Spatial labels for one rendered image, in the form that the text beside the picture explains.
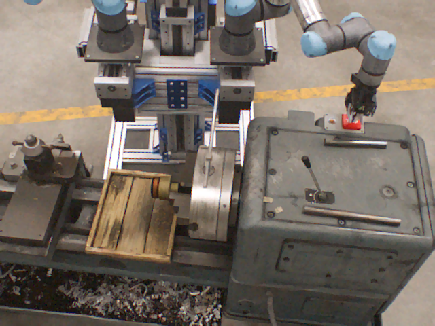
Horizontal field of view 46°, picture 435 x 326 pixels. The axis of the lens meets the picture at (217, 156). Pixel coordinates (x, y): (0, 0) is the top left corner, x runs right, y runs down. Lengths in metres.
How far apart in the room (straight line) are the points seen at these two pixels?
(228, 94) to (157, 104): 0.39
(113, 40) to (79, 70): 1.73
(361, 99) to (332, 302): 0.76
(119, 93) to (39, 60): 1.90
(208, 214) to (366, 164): 0.52
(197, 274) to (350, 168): 0.70
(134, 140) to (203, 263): 1.33
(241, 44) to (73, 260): 1.05
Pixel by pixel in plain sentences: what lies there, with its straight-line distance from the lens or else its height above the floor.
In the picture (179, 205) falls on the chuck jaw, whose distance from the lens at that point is 1.70.
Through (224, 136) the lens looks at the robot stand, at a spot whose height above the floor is 0.21.
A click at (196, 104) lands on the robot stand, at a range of 2.31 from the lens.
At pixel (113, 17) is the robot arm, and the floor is 1.32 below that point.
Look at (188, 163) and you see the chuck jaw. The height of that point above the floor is 1.17.
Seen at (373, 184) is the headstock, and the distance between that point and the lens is 1.66.
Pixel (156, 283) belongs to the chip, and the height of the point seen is 0.56.
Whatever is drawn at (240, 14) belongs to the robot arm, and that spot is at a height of 1.35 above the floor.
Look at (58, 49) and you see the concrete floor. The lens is 4.01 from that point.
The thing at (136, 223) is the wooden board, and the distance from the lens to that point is 1.93.
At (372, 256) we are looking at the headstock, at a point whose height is 1.14.
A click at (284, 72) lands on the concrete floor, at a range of 3.78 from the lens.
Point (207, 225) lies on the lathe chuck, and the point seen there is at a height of 1.12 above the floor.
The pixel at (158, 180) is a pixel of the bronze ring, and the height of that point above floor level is 1.11.
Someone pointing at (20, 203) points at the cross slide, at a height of 0.97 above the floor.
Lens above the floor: 2.55
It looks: 52 degrees down
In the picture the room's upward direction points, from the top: 3 degrees clockwise
